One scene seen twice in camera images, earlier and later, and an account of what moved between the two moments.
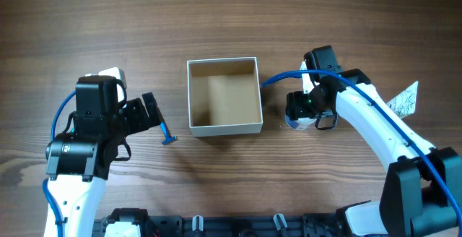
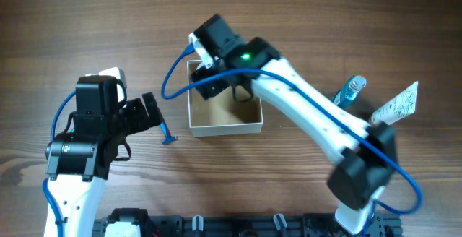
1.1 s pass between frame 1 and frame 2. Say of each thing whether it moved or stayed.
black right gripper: moved
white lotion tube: stayed
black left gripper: stayed
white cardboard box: stayed
